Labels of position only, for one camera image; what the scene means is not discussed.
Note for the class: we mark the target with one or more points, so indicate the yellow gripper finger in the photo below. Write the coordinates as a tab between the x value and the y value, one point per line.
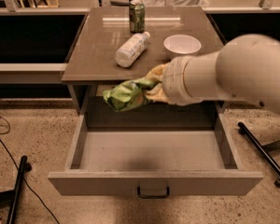
157	94
156	73

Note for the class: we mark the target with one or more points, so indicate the green rice chip bag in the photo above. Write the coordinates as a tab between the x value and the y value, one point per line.
129	94

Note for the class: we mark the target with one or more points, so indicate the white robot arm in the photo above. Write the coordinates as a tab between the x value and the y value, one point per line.
245	69

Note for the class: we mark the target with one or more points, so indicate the open grey drawer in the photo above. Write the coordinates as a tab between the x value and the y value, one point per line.
116	163

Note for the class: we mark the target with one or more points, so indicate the grey cabinet with counter top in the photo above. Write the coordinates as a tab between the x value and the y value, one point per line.
92	66

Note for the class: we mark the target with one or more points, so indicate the clear plastic bottle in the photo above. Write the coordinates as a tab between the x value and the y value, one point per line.
127	54

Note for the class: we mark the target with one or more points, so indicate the white bowl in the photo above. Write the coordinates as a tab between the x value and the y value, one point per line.
181	45

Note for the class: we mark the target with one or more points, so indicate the green soda can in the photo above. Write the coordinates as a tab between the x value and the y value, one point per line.
137	16

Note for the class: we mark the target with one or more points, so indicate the black stand leg right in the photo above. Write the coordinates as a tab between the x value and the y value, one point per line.
264	150

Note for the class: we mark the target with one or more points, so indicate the black stand leg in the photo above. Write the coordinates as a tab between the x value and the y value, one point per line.
11	197
264	150

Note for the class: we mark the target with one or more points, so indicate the black stand leg left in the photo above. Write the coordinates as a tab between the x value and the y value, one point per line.
11	197

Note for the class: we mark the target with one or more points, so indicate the black drawer handle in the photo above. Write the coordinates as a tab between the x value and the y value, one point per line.
152	194

